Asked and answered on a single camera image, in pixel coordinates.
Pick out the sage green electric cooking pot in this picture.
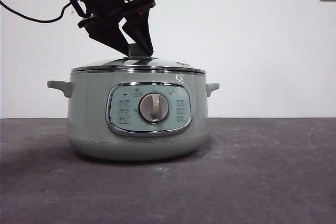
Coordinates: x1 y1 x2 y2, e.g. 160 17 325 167
47 70 221 162

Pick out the black cable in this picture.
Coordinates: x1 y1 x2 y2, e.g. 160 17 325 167
0 0 72 24

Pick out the glass lid with green knob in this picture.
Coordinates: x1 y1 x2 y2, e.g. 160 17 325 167
70 44 206 74

